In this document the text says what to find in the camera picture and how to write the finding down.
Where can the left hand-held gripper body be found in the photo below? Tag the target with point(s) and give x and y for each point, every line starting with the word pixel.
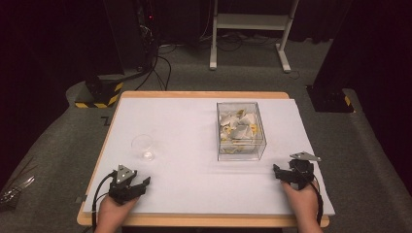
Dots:
pixel 121 189

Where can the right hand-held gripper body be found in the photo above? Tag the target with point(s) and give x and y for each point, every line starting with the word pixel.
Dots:
pixel 302 171

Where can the clear plastic box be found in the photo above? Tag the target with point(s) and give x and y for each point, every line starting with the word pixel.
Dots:
pixel 241 155

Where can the person's left hand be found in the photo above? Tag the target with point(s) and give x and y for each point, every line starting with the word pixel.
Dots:
pixel 113 210

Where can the person's right hand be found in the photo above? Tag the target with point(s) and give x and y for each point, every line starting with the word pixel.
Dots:
pixel 301 202

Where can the clear plastic cup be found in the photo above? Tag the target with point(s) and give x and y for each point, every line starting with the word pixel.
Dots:
pixel 143 147

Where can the grey tape piece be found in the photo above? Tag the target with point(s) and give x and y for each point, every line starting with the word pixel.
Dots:
pixel 81 199

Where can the white table mat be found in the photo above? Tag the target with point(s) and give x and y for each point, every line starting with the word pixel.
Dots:
pixel 188 168

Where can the wooden table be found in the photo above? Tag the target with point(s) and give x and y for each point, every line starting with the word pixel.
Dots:
pixel 200 221

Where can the black base with yellow mark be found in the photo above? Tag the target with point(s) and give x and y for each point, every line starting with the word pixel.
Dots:
pixel 328 100

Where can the black yellow striped base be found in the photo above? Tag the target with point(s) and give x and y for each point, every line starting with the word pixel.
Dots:
pixel 100 97

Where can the metal stand legs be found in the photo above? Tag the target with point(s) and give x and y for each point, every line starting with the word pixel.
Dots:
pixel 13 191

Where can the black equipment rack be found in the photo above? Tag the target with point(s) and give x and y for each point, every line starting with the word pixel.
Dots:
pixel 129 35

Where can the white metal stand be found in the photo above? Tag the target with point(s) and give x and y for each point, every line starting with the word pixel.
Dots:
pixel 249 22

